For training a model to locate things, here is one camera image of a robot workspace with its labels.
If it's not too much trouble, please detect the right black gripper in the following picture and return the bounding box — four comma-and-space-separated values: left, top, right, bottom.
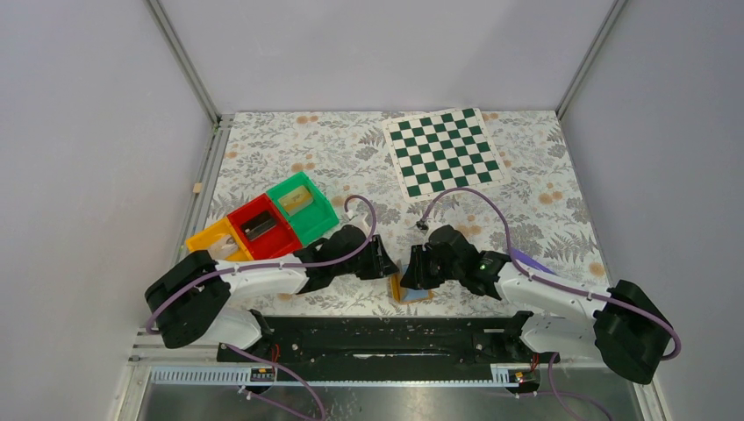
399, 244, 463, 290

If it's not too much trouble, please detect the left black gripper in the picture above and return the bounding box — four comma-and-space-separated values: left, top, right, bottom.
334, 234, 398, 280

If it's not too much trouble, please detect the orange card holder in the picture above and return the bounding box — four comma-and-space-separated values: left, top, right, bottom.
389, 264, 433, 304

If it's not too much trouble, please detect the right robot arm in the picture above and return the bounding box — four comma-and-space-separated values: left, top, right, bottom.
401, 225, 673, 384

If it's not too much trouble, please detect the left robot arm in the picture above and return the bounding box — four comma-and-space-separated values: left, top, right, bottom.
145, 225, 398, 360

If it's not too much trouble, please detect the gold card in green bin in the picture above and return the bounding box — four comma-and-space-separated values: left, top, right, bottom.
278, 185, 314, 216

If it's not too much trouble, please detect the black card in red bin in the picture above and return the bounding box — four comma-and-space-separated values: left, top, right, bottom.
240, 210, 276, 241

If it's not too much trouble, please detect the silver card in yellow bin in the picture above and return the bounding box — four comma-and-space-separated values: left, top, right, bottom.
207, 235, 240, 260

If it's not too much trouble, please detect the green plastic bin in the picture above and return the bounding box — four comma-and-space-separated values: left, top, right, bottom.
267, 172, 339, 246

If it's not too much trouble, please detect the purple cylinder tool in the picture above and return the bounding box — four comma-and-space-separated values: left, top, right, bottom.
509, 248, 555, 276

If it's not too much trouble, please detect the green white chessboard mat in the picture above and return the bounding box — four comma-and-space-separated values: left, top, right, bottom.
382, 108, 512, 203

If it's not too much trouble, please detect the red plastic bin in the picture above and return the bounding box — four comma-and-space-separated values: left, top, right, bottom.
227, 194, 302, 260

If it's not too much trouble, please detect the yellow plastic bin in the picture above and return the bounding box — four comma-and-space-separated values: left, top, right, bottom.
185, 218, 254, 261

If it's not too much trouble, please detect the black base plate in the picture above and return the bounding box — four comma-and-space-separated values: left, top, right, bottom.
248, 311, 551, 382

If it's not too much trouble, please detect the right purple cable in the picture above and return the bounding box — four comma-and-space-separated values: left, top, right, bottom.
416, 187, 683, 421

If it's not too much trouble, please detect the purple cable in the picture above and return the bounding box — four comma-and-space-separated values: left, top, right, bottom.
416, 187, 683, 421
145, 194, 378, 421

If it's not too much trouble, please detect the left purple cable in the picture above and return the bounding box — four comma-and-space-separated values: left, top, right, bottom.
145, 194, 378, 421

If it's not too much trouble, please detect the aluminium rail front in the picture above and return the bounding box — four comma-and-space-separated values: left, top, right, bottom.
133, 328, 655, 389

